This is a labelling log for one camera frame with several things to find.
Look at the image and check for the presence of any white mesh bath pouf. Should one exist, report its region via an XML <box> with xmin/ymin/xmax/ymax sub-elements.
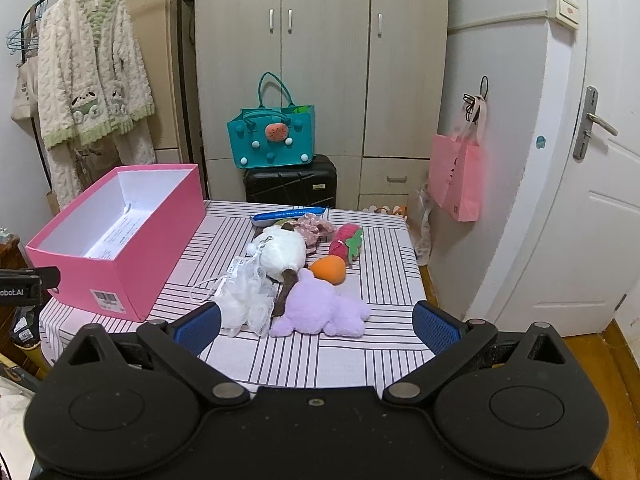
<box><xmin>189</xmin><ymin>255</ymin><xmax>276</xmax><ymax>337</ymax></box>

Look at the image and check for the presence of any purple plush toy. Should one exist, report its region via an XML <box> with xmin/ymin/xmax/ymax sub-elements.
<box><xmin>269</xmin><ymin>269</ymin><xmax>371</xmax><ymax>338</ymax></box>

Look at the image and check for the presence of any white round plush keychain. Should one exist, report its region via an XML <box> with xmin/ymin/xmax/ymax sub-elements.
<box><xmin>246</xmin><ymin>224</ymin><xmax>307</xmax><ymax>318</ymax></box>

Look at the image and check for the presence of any orange soft sponge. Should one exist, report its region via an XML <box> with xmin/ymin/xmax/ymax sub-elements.
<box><xmin>309</xmin><ymin>255</ymin><xmax>346</xmax><ymax>285</ymax></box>

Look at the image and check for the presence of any red knitted strawberry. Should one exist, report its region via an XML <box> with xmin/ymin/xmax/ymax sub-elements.
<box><xmin>329</xmin><ymin>223</ymin><xmax>363</xmax><ymax>266</ymax></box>

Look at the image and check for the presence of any blue wet wipes pack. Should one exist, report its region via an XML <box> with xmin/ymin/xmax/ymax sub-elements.
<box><xmin>252</xmin><ymin>207</ymin><xmax>326</xmax><ymax>228</ymax></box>

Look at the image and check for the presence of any pink floral scrunchie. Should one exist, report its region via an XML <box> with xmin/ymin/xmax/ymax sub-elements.
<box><xmin>293</xmin><ymin>212</ymin><xmax>336</xmax><ymax>255</ymax></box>

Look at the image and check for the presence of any pink cardboard box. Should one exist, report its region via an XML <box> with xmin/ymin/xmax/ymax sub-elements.
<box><xmin>26</xmin><ymin>164</ymin><xmax>205</xmax><ymax>322</ymax></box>

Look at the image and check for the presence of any striped white tablecloth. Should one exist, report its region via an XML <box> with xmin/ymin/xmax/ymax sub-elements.
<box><xmin>38</xmin><ymin>199</ymin><xmax>435</xmax><ymax>390</ymax></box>

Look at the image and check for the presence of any white door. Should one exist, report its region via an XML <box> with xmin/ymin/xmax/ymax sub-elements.
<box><xmin>496</xmin><ymin>0</ymin><xmax>639</xmax><ymax>336</ymax></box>

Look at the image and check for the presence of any pink paper bag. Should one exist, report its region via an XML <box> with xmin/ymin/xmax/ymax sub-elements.
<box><xmin>427</xmin><ymin>94</ymin><xmax>487</xmax><ymax>222</ymax></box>

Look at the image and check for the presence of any black suitcase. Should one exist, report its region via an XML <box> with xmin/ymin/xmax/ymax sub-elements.
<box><xmin>243</xmin><ymin>155</ymin><xmax>337</xmax><ymax>208</ymax></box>

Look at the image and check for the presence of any cream fluffy cardigan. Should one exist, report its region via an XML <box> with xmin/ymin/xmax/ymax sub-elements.
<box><xmin>49</xmin><ymin>0</ymin><xmax>156</xmax><ymax>208</ymax></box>

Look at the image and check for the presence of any teal felt handbag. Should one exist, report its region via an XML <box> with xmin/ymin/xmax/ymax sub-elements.
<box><xmin>227</xmin><ymin>72</ymin><xmax>316</xmax><ymax>170</ymax></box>

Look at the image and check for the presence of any black clothes rack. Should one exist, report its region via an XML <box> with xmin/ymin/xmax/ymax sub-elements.
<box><xmin>16</xmin><ymin>0</ymin><xmax>75</xmax><ymax>188</ymax></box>

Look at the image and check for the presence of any beige wardrobe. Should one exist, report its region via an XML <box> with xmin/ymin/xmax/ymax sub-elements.
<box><xmin>195</xmin><ymin>0</ymin><xmax>448</xmax><ymax>210</ymax></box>

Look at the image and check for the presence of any silver door handle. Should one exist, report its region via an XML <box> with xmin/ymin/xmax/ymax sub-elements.
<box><xmin>573</xmin><ymin>86</ymin><xmax>618</xmax><ymax>162</ymax></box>

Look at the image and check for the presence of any white wall switch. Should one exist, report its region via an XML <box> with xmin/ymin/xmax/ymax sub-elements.
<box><xmin>547</xmin><ymin>0</ymin><xmax>580</xmax><ymax>30</ymax></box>

